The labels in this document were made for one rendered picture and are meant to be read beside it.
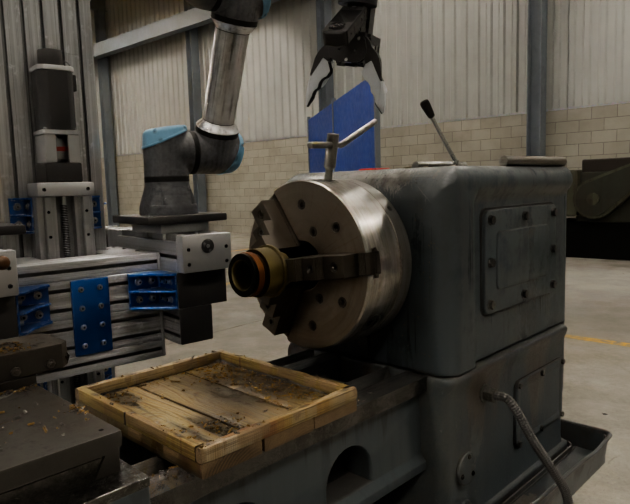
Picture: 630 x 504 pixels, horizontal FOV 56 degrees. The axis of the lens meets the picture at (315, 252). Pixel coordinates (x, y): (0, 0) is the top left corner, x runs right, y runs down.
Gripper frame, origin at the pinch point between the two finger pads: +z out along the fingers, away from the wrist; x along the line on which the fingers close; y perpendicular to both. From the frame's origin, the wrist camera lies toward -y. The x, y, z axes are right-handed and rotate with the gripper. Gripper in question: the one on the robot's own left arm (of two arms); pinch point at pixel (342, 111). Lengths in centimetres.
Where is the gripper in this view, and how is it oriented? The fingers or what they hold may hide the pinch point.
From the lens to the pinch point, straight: 112.9
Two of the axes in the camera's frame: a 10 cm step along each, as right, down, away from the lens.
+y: 3.9, -1.8, 9.0
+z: -0.9, 9.7, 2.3
